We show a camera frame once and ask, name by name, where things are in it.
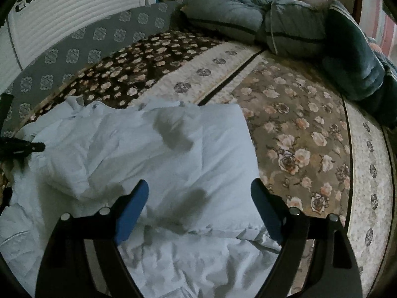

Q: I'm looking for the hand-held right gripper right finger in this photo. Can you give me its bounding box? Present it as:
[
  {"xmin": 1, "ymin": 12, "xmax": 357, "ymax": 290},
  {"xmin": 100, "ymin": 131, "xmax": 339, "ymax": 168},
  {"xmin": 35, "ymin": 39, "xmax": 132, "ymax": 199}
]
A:
[{"xmin": 250, "ymin": 178, "xmax": 363, "ymax": 298}]

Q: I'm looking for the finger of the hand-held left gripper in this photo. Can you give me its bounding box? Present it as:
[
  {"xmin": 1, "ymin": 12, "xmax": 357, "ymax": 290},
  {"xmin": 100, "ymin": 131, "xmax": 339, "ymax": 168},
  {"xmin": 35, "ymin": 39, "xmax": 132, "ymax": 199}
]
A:
[{"xmin": 0, "ymin": 139, "xmax": 46, "ymax": 156}]

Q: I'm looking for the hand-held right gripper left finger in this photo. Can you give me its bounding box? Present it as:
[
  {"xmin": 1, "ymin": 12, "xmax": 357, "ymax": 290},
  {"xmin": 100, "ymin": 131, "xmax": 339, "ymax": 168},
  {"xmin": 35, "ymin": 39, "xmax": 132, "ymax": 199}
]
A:
[{"xmin": 35, "ymin": 179, "xmax": 149, "ymax": 298}]

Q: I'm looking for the white garment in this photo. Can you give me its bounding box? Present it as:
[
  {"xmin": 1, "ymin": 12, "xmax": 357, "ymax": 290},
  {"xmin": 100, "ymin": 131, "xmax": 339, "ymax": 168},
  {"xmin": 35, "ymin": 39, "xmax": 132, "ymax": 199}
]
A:
[{"xmin": 0, "ymin": 96, "xmax": 281, "ymax": 298}]

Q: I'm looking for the floral bed blanket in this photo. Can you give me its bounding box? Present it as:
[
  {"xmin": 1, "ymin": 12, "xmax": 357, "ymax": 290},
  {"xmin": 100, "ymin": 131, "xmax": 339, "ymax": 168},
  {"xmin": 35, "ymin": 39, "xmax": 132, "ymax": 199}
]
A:
[{"xmin": 0, "ymin": 29, "xmax": 394, "ymax": 298}]

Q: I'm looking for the grey patterned bed sheet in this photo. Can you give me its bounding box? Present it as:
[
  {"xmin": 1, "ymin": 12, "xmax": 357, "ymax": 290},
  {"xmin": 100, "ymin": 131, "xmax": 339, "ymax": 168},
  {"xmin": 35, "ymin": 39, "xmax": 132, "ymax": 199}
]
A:
[{"xmin": 0, "ymin": 2, "xmax": 187, "ymax": 137}]

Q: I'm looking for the white ribbed wardrobe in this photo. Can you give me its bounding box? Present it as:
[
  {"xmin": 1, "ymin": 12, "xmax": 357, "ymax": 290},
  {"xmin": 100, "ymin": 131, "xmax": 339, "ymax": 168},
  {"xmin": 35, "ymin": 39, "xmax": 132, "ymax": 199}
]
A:
[{"xmin": 5, "ymin": 0, "xmax": 156, "ymax": 73}]

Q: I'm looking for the dark teal folded blanket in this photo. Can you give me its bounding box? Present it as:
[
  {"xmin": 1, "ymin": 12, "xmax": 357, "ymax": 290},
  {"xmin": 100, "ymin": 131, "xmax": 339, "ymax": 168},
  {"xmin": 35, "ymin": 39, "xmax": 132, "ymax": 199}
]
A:
[{"xmin": 321, "ymin": 0, "xmax": 397, "ymax": 119}]

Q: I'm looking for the grey-blue folded quilt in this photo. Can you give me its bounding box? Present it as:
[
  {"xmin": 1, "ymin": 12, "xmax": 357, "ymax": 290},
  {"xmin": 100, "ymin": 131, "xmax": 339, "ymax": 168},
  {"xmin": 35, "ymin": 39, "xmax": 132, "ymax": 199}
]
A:
[{"xmin": 180, "ymin": 0, "xmax": 330, "ymax": 58}]

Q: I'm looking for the striped curtain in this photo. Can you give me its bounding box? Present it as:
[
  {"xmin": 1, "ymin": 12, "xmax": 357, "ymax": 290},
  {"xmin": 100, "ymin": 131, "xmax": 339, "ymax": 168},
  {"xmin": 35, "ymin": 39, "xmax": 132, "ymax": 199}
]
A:
[{"xmin": 357, "ymin": 0, "xmax": 397, "ymax": 59}]

